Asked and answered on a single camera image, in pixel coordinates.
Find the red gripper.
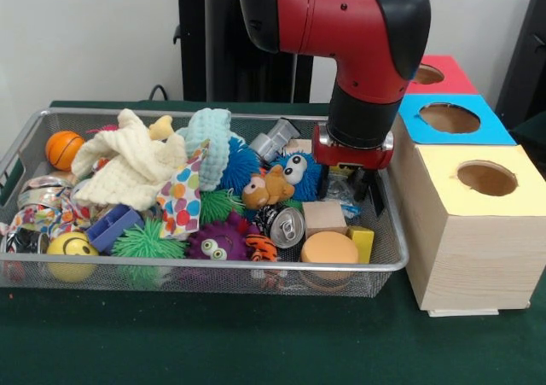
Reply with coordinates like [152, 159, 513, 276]
[311, 124, 395, 203]

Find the clear plastic packet blue label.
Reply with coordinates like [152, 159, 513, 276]
[324, 173, 364, 222]

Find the blue fuzzy toy with eyes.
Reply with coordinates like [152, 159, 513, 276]
[273, 152, 323, 202]

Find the wooden box with three holes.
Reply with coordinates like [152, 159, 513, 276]
[386, 55, 546, 318]

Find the clear mesh bin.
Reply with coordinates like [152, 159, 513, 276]
[0, 108, 410, 298]

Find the brown plush toy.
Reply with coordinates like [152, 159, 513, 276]
[241, 165, 296, 210]

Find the purple spiky ball with eyes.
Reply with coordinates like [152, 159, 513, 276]
[186, 214, 253, 262]

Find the mint green knitted cloth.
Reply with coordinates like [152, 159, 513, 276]
[177, 107, 233, 193]

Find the polka dot cloth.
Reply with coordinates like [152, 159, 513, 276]
[156, 142, 207, 239]

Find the green spiky ball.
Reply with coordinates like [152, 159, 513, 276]
[110, 218, 187, 285]

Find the cream knitted cloth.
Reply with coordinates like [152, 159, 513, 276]
[71, 108, 189, 213]

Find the black chair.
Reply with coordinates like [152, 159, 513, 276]
[495, 0, 546, 131]

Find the yellow smiley ball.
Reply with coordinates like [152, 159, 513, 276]
[46, 232, 100, 283]

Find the small orange basketball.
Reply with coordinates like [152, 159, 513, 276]
[44, 131, 85, 172]

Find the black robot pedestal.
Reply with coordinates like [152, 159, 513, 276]
[165, 0, 315, 104]

